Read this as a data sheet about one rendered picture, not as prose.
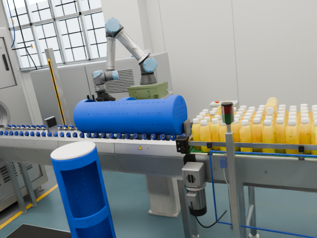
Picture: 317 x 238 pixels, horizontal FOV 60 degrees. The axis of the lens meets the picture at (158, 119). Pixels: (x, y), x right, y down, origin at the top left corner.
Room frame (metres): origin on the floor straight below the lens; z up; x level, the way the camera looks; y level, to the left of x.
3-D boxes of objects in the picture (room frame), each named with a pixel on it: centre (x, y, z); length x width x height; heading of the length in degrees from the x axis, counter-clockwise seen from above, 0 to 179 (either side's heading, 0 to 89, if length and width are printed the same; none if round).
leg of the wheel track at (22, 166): (2.89, 1.57, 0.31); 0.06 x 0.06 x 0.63; 62
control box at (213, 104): (2.04, -0.51, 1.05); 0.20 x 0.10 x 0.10; 62
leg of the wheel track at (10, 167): (2.77, 1.64, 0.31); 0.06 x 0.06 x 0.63; 62
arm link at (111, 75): (2.30, 0.33, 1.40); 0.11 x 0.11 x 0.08; 11
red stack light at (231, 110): (1.38, -0.36, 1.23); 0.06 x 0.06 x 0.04
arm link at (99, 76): (2.27, 0.42, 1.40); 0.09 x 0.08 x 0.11; 101
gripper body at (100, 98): (2.27, 0.43, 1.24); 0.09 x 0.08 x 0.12; 62
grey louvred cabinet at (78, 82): (4.23, 0.82, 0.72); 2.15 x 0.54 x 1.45; 65
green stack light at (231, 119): (1.38, -0.36, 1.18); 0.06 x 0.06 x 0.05
